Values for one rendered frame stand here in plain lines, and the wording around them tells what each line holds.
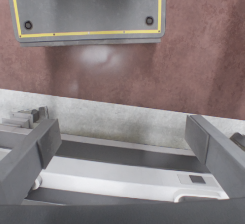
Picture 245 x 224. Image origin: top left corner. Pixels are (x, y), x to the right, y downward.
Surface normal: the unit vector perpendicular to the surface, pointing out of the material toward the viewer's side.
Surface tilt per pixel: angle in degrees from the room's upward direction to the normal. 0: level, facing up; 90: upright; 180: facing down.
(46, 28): 0
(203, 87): 0
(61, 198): 90
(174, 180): 90
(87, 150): 0
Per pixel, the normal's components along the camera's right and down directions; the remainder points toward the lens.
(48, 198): 0.15, -0.94
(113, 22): 0.01, 0.30
